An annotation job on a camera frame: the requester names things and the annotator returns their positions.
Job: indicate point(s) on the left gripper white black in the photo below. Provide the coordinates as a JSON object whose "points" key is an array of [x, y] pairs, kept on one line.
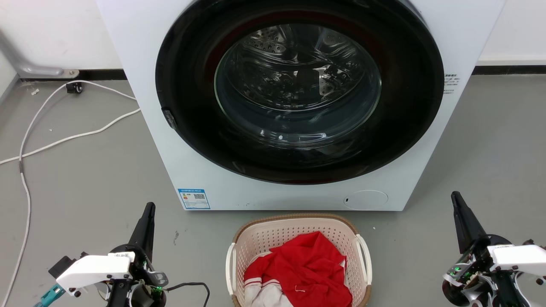
{"points": [[96, 269]]}

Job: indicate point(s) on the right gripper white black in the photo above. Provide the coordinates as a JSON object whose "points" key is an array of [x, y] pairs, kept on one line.
{"points": [[518, 258]]}

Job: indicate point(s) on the beige perforated laundry basket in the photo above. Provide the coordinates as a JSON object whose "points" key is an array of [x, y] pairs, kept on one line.
{"points": [[273, 232]]}

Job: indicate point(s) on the blue energy label sticker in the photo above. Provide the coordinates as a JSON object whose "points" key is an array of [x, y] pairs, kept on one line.
{"points": [[194, 199]]}

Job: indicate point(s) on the round white filter cover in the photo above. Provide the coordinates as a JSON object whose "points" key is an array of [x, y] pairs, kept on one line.
{"points": [[366, 200]]}

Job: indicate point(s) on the teal connector piece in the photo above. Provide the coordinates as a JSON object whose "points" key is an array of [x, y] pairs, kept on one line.
{"points": [[49, 296]]}

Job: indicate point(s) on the black round washer door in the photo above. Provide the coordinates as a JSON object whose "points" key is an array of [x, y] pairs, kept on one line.
{"points": [[192, 128]]}

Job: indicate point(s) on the white garment with red stripes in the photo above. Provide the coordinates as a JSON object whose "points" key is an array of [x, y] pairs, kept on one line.
{"points": [[268, 299]]}

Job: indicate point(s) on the small grey text sticker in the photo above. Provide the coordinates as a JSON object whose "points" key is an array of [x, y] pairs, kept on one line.
{"points": [[451, 83]]}

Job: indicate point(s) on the white front-load washing machine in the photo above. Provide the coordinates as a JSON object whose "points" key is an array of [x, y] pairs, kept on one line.
{"points": [[140, 64]]}

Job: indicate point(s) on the grey drain pipe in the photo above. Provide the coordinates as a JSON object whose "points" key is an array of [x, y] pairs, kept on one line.
{"points": [[25, 66]]}

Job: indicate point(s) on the steel washer drum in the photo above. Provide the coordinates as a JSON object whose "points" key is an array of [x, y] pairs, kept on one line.
{"points": [[298, 81]]}

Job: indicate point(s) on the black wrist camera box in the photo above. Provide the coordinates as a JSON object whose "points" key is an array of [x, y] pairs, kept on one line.
{"points": [[64, 263]]}

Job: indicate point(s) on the small black floor bracket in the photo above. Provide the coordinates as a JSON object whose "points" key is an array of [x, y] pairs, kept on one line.
{"points": [[74, 88]]}

